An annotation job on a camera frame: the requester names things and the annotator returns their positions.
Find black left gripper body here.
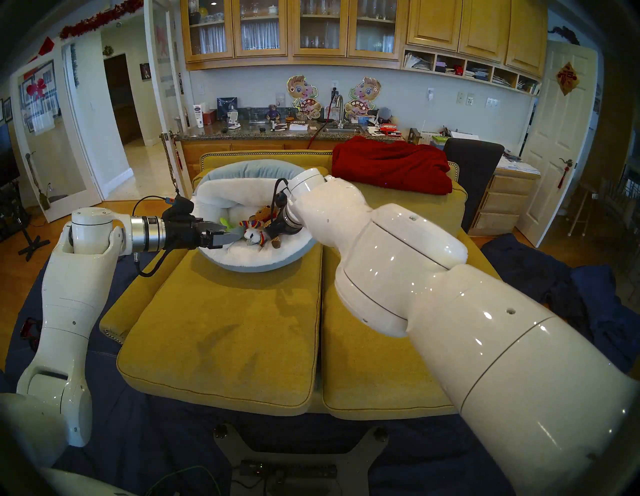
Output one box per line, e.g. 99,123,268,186
162,215,212,251

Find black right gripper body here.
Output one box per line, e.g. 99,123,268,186
267,206,303,241

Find brown reindeer plush toy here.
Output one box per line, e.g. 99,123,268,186
240,205,282,249

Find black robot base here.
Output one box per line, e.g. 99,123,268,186
214,425,391,496

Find white and blue dog bed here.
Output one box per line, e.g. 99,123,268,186
191,159,317,272

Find granite counter with wood base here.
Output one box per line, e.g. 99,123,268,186
172,120,406,201

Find yellow sofa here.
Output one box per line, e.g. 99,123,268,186
99,150,501,421

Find white glass french door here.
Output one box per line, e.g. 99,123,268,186
10,42,103,223
144,0,193,221

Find red blanket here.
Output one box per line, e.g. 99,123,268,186
331,136,453,196

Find black flat television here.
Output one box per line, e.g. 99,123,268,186
0,125,21,188

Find dark upholstered chair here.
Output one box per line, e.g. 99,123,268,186
442,138,506,233

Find blue floor cloth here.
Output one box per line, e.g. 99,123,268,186
0,240,516,496

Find wooden drawer cabinet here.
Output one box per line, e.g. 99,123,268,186
467,169,542,237

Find red tinsel garland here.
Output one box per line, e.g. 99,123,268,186
59,0,145,41

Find stack of papers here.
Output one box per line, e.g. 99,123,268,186
497,156,542,176

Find dark blue blanket heap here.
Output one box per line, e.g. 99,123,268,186
481,234,636,376

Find white panel door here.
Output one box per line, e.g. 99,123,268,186
515,40,599,248

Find white leg stool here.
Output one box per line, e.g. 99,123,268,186
567,182,598,238

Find red diamond door ornament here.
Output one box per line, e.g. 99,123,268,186
556,62,580,97

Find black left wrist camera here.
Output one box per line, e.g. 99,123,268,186
165,196,195,218

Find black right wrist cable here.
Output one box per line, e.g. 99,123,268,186
271,178,291,211

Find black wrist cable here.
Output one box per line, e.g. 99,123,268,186
271,178,291,211
132,195,173,278

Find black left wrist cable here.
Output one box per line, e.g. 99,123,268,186
132,195,173,278

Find hanging door bell strap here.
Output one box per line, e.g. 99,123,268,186
160,132,187,201

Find cartoon child wall decoration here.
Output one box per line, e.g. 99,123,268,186
286,75,322,121
345,77,382,121

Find black and red cable reel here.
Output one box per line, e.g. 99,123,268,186
20,317,43,351

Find wooden wall cabinets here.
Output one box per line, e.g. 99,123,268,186
179,0,549,96

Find black wall decoration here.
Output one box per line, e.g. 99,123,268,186
547,25,581,47

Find white wire rack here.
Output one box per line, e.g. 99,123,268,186
600,175,640,233

